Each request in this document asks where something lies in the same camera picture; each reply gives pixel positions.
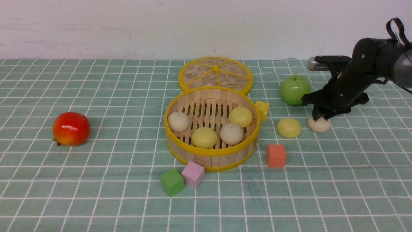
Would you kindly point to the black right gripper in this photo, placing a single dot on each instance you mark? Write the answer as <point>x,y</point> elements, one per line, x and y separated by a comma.
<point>342,92</point>

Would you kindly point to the white bun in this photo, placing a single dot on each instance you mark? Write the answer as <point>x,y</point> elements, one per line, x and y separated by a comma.
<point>231,134</point>
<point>178,121</point>
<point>319,126</point>

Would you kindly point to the yellow bun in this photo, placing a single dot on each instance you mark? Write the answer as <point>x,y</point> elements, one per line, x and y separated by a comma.
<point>241,116</point>
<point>289,128</point>
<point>204,137</point>

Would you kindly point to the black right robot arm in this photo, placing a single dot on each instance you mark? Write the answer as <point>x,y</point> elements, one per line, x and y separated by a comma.
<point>373,61</point>

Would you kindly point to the bamboo steamer tray yellow rim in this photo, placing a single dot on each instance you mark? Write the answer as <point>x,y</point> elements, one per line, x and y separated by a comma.
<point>210,107</point>

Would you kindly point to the woven bamboo steamer lid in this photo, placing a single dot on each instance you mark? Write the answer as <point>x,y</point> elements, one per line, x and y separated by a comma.
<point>216,72</point>

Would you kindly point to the green apple toy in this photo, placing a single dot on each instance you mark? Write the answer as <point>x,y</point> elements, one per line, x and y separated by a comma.
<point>293,88</point>

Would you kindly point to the yellow cube block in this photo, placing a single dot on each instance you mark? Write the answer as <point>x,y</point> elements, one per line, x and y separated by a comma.
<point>263,109</point>

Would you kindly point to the orange cube block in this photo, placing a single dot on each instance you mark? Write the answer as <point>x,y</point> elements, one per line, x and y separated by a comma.
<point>276,155</point>

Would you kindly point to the pink cube block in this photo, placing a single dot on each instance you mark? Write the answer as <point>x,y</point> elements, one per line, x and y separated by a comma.
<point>193,174</point>

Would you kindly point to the green cube block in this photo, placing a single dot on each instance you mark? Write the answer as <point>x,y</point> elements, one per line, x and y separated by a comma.
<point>172,182</point>

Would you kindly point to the green checkered tablecloth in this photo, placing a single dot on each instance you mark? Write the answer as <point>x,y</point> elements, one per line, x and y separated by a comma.
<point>354,178</point>

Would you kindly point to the red pomegranate toy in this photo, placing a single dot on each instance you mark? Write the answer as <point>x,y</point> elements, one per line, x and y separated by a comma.
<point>71,129</point>

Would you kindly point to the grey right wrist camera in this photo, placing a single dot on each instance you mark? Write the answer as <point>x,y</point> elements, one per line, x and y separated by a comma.
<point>327,63</point>

